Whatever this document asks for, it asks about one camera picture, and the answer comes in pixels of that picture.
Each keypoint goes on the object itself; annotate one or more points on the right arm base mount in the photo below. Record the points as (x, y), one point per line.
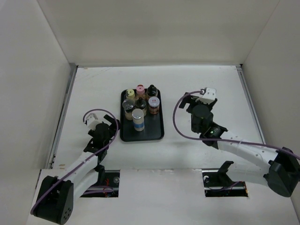
(217, 183)

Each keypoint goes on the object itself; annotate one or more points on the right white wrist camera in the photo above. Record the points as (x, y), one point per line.
(207, 95)

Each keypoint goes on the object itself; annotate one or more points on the silver cap blue label bottle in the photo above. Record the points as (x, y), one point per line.
(138, 119)

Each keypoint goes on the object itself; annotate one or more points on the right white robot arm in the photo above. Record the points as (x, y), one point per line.
(277, 168)

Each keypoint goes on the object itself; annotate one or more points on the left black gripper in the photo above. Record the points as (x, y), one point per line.
(111, 128)

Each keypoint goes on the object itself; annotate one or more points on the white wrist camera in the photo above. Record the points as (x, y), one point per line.
(91, 121)
(207, 95)

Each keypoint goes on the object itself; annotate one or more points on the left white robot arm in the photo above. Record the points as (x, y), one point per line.
(85, 177)

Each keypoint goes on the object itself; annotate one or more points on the small black cap spice bottle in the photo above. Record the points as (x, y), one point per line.
(152, 91)

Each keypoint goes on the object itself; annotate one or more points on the red label spice jar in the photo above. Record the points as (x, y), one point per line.
(153, 105)

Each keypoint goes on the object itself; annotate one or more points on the black cap grinder bottle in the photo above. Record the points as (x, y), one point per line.
(140, 103)

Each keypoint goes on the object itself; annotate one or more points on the pink cap spice bottle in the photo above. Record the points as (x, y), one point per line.
(140, 91)

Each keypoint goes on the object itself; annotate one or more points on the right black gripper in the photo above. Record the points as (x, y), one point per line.
(188, 100)

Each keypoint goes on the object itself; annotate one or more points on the yellow cap spice bottle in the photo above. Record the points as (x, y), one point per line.
(130, 96)

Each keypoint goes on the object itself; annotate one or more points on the black rectangular plastic tray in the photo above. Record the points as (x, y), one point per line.
(154, 125)

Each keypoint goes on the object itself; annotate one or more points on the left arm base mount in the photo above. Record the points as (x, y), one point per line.
(107, 185)

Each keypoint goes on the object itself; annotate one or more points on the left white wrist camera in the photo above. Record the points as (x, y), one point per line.
(91, 121)

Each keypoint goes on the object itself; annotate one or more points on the grey cap pepper grinder bottle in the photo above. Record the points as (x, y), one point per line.
(128, 107)

